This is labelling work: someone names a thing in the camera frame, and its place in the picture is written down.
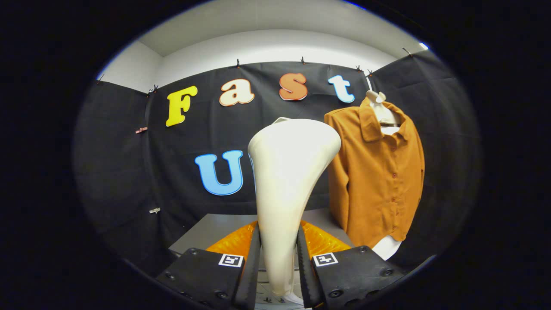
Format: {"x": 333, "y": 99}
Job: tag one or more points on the row of black cloth clips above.
{"x": 237, "y": 64}

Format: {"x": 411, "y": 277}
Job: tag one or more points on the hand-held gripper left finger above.
{"x": 215, "y": 275}

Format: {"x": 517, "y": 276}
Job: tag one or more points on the white garment steamer head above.
{"x": 288, "y": 172}

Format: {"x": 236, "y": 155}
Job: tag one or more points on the small ceiling light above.
{"x": 424, "y": 45}

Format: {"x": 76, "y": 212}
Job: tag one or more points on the white torso hanger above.
{"x": 383, "y": 114}

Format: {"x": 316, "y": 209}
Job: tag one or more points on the black backdrop cloth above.
{"x": 120, "y": 172}

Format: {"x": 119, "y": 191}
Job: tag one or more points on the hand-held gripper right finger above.
{"x": 357, "y": 271}

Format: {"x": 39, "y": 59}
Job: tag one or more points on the orange button-up shirt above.
{"x": 370, "y": 185}

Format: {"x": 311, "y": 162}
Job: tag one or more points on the grey cabinet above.
{"x": 206, "y": 232}

